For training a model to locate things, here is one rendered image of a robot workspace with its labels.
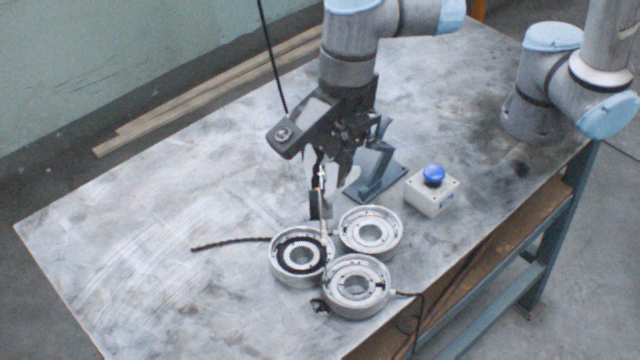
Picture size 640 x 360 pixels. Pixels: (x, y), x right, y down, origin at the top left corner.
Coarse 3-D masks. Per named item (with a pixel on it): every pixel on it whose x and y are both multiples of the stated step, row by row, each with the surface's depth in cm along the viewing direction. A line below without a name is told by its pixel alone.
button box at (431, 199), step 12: (408, 180) 113; (420, 180) 113; (444, 180) 113; (456, 180) 113; (408, 192) 114; (420, 192) 111; (432, 192) 111; (444, 192) 111; (456, 192) 114; (420, 204) 113; (432, 204) 110; (444, 204) 112; (432, 216) 112
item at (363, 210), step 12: (348, 216) 109; (360, 216) 109; (384, 216) 109; (396, 216) 108; (360, 228) 108; (372, 228) 109; (384, 228) 107; (396, 228) 107; (360, 240) 105; (384, 240) 106; (396, 240) 104; (348, 252) 104; (360, 252) 102; (372, 252) 102; (384, 252) 103; (396, 252) 105
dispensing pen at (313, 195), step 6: (324, 168) 99; (318, 174) 99; (324, 174) 99; (318, 180) 99; (324, 180) 99; (324, 186) 99; (312, 192) 98; (318, 192) 97; (312, 198) 98; (318, 198) 97; (312, 204) 98; (318, 204) 97; (312, 210) 98; (318, 210) 97; (312, 216) 98; (318, 216) 97; (324, 222) 99; (324, 228) 99; (324, 234) 99; (324, 240) 99; (324, 246) 99; (324, 252) 99; (324, 258) 99
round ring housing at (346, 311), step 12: (336, 264) 102; (348, 264) 102; (360, 264) 102; (372, 264) 102; (324, 276) 99; (348, 276) 100; (360, 276) 101; (384, 276) 100; (324, 288) 97; (372, 288) 98; (324, 300) 99; (336, 300) 96; (360, 300) 97; (384, 300) 97; (336, 312) 97; (348, 312) 96; (360, 312) 95; (372, 312) 96
